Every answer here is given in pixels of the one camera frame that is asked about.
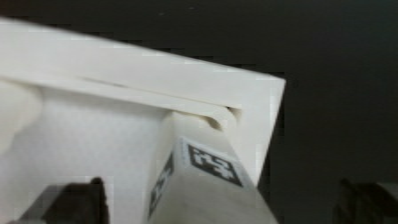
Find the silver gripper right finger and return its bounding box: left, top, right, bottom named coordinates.
left=332, top=179, right=398, bottom=224

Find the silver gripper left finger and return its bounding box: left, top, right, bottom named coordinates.
left=12, top=177, right=110, bottom=224

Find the white desk top tray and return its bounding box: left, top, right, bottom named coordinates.
left=0, top=16, right=285, bottom=224

